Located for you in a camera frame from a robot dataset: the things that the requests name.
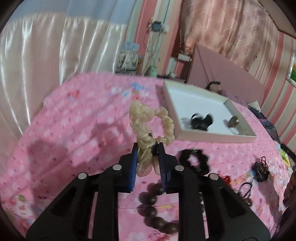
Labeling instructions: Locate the round metal pendant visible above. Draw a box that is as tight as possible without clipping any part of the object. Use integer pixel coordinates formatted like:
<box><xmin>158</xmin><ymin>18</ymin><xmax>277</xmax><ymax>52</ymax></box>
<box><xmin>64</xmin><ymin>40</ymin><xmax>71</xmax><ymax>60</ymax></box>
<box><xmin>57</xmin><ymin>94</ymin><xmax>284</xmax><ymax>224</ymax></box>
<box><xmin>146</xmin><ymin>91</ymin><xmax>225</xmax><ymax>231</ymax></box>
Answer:
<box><xmin>227</xmin><ymin>116</ymin><xmax>239</xmax><ymax>128</ymax></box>

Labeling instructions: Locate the green water bottle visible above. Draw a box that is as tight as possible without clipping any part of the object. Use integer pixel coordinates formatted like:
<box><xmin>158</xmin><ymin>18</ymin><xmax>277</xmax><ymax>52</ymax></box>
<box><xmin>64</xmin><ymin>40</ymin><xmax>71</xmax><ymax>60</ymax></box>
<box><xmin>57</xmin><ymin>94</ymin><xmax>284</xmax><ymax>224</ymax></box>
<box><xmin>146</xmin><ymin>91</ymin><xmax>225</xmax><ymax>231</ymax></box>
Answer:
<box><xmin>149</xmin><ymin>66</ymin><xmax>158</xmax><ymax>77</ymax></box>

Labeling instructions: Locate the white satin curtain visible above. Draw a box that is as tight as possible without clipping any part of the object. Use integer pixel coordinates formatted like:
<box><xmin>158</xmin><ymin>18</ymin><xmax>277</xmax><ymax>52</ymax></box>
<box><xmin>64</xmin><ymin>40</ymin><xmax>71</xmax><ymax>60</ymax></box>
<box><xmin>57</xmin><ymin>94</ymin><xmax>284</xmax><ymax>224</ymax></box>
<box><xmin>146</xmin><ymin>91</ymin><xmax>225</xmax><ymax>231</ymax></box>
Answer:
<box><xmin>1</xmin><ymin>12</ymin><xmax>127</xmax><ymax>142</ymax></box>

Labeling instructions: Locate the white shallow tray box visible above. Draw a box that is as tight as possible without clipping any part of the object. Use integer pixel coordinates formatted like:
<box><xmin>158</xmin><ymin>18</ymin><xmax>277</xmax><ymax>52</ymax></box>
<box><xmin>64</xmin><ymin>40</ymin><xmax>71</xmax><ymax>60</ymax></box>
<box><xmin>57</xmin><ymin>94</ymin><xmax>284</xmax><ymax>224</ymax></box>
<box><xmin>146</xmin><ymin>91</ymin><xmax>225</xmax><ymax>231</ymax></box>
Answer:
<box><xmin>163</xmin><ymin>81</ymin><xmax>256</xmax><ymax>143</ymax></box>

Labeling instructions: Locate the pink headboard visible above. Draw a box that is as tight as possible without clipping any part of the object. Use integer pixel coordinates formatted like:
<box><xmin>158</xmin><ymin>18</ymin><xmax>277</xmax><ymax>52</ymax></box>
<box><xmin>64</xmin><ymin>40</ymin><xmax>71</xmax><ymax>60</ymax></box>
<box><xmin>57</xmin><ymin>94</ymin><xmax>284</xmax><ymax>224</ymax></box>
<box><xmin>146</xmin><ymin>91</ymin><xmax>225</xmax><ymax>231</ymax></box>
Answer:
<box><xmin>187</xmin><ymin>45</ymin><xmax>264</xmax><ymax>104</ymax></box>

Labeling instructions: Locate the black fluffy scrunchie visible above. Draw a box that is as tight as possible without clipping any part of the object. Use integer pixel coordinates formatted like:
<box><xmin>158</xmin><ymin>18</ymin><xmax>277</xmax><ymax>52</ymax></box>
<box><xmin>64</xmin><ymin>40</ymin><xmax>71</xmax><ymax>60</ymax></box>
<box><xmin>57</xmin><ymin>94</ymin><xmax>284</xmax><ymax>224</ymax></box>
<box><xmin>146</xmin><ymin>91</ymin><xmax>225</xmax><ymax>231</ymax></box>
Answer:
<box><xmin>179</xmin><ymin>149</ymin><xmax>210</xmax><ymax>176</ymax></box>

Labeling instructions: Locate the pink patterned curtain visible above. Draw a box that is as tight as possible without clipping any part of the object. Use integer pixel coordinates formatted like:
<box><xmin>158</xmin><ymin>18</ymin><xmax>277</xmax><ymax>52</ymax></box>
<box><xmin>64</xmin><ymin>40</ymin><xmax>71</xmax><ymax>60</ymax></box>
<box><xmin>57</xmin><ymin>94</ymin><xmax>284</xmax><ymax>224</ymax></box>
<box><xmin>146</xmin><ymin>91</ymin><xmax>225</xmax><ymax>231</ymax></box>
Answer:
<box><xmin>179</xmin><ymin>0</ymin><xmax>278</xmax><ymax>70</ymax></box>

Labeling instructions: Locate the large brown bead bracelet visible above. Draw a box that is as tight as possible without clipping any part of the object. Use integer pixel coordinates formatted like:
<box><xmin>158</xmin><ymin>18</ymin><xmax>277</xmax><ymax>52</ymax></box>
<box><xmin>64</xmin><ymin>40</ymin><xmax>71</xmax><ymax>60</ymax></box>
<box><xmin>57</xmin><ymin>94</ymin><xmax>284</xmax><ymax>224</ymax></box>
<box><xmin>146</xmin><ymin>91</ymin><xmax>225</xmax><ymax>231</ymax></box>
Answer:
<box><xmin>137</xmin><ymin>182</ymin><xmax>205</xmax><ymax>235</ymax></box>

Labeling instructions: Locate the black hair clip in tray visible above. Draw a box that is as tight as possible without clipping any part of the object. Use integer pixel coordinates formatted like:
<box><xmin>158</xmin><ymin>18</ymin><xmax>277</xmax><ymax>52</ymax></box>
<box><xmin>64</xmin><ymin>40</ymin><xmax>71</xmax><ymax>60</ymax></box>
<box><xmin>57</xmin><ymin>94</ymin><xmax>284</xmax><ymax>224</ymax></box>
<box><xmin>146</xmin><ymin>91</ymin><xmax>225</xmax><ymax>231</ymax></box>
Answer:
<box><xmin>181</xmin><ymin>113</ymin><xmax>214</xmax><ymax>132</ymax></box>

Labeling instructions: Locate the black white tote bag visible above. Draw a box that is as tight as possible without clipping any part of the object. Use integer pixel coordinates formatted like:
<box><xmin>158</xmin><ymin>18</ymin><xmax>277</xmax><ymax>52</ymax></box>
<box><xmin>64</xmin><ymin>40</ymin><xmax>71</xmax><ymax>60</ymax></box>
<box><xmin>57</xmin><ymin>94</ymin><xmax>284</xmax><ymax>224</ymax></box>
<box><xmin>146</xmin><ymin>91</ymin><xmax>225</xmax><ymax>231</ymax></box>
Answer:
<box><xmin>116</xmin><ymin>50</ymin><xmax>138</xmax><ymax>72</ymax></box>

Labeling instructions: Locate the black hair ties bundle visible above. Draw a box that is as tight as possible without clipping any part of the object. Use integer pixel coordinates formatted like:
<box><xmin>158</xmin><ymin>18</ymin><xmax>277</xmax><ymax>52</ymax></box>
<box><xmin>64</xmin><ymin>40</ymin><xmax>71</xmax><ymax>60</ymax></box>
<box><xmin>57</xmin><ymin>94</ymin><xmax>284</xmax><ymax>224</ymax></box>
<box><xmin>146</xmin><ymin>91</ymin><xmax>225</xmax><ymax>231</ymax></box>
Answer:
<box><xmin>251</xmin><ymin>156</ymin><xmax>271</xmax><ymax>183</ymax></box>

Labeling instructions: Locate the blue charger on socket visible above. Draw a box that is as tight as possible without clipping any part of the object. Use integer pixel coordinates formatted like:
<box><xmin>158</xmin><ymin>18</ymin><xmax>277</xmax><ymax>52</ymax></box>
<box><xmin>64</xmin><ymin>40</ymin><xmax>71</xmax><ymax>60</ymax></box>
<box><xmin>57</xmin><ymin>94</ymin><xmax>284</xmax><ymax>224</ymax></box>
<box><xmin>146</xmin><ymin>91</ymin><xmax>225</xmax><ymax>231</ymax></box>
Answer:
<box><xmin>151</xmin><ymin>21</ymin><xmax>162</xmax><ymax>32</ymax></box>

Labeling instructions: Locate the cream organza scrunchie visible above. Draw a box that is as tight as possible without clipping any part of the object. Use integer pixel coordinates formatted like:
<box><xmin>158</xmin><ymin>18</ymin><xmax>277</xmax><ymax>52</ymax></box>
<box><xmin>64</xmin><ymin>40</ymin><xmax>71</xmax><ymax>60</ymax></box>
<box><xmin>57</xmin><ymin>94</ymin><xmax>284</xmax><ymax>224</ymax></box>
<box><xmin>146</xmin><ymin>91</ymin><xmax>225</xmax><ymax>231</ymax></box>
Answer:
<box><xmin>129</xmin><ymin>100</ymin><xmax>175</xmax><ymax>177</ymax></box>

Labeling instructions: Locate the pink floral bed sheet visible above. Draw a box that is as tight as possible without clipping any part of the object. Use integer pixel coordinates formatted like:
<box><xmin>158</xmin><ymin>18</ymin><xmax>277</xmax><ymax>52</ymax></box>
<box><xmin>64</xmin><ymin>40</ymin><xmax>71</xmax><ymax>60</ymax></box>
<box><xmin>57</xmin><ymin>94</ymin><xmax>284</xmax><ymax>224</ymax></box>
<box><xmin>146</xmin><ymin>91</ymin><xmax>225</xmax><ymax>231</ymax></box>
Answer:
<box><xmin>1</xmin><ymin>73</ymin><xmax>289</xmax><ymax>235</ymax></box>

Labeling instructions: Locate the framed picture on wall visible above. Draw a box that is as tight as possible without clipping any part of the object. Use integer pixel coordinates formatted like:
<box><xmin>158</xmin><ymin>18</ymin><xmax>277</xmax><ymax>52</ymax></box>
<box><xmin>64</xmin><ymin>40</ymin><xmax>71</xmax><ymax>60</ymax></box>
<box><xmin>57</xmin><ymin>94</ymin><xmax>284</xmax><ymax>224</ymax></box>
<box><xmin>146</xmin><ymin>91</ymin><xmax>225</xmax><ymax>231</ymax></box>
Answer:
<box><xmin>286</xmin><ymin>51</ymin><xmax>295</xmax><ymax>87</ymax></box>

